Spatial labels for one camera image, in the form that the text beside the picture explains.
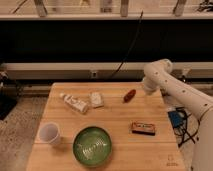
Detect red pepper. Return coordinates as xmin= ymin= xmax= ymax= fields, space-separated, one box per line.
xmin=123 ymin=89 xmax=136 ymax=103

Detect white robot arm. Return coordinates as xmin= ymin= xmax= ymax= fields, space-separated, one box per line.
xmin=142 ymin=59 xmax=213 ymax=171

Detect white tube bottle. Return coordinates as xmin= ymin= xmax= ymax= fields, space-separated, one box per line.
xmin=60 ymin=93 xmax=88 ymax=114

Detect orange brown small box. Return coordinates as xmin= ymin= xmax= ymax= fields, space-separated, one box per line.
xmin=131 ymin=122 xmax=156 ymax=136

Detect green ribbed bowl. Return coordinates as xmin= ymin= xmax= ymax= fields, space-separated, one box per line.
xmin=72 ymin=126 xmax=112 ymax=167

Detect blue box on floor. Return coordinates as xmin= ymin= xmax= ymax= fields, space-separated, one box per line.
xmin=168 ymin=111 xmax=183 ymax=128

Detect dark object at left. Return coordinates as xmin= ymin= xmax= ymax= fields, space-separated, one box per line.
xmin=0 ymin=71 xmax=17 ymax=120

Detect black hanging cable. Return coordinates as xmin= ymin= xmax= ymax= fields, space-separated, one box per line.
xmin=105 ymin=10 xmax=145 ymax=80

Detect black floor cables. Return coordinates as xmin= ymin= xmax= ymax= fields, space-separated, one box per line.
xmin=171 ymin=106 xmax=201 ymax=148

